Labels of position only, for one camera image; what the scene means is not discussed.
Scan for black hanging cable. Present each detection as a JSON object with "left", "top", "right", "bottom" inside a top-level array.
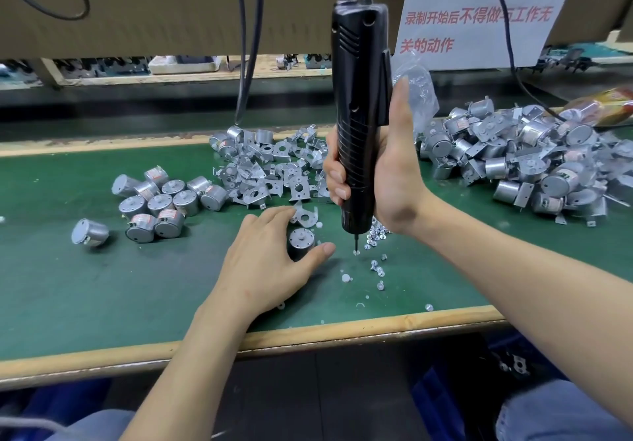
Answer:
[
  {"left": 230, "top": 0, "right": 251, "bottom": 127},
  {"left": 239, "top": 0, "right": 266, "bottom": 127}
]

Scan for person's left forearm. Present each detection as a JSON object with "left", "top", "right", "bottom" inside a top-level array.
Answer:
[{"left": 121, "top": 302, "right": 273, "bottom": 441}]

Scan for silver metal bracket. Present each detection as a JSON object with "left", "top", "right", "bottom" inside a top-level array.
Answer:
[{"left": 293, "top": 203, "right": 320, "bottom": 229}]

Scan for orange packet in plastic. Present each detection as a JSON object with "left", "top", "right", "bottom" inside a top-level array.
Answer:
[{"left": 564, "top": 89, "right": 633, "bottom": 128}]

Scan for pile of silver motors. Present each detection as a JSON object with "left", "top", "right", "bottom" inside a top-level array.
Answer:
[{"left": 71, "top": 165, "right": 231, "bottom": 249}]

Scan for brown back panel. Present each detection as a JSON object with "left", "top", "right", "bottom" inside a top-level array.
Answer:
[{"left": 0, "top": 0, "right": 633, "bottom": 58}]

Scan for blue plastic bin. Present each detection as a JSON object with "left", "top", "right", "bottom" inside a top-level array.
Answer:
[{"left": 0, "top": 376, "right": 115, "bottom": 441}]

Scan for person's right hand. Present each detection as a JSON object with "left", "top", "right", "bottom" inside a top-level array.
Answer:
[{"left": 323, "top": 79, "right": 435, "bottom": 239}]

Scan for black electric screwdriver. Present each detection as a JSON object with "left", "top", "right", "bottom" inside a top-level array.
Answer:
[{"left": 329, "top": 0, "right": 392, "bottom": 252}]

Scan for dark blue crate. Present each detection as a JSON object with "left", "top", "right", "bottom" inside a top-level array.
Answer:
[{"left": 410, "top": 331, "right": 565, "bottom": 441}]

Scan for person's right forearm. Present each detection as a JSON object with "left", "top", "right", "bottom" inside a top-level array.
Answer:
[{"left": 410, "top": 193, "right": 633, "bottom": 427}]

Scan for pile of metal brackets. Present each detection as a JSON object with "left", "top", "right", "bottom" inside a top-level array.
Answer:
[{"left": 210, "top": 124, "right": 338, "bottom": 229}]

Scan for white paper sign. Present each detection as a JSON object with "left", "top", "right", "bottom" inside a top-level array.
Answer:
[{"left": 394, "top": 0, "right": 585, "bottom": 71}]

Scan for person's left hand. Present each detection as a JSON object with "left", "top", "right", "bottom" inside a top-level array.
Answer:
[{"left": 210, "top": 205, "right": 338, "bottom": 328}]

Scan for small clear plastic bag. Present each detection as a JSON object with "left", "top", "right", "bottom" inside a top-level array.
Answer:
[{"left": 390, "top": 52, "right": 441, "bottom": 135}]

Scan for green bench mat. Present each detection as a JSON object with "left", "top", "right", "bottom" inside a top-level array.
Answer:
[{"left": 0, "top": 129, "right": 633, "bottom": 362}]

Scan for scatter of small silver screws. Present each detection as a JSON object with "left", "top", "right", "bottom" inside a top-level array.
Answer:
[{"left": 341, "top": 216, "right": 437, "bottom": 313}]

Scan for grey blue trousers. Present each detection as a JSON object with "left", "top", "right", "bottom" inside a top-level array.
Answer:
[{"left": 495, "top": 378, "right": 633, "bottom": 441}]

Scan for silver round motor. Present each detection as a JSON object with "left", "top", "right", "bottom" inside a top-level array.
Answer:
[{"left": 287, "top": 227, "right": 318, "bottom": 259}]

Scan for pile of assembled motors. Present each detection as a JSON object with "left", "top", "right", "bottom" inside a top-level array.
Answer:
[{"left": 420, "top": 96, "right": 633, "bottom": 224}]

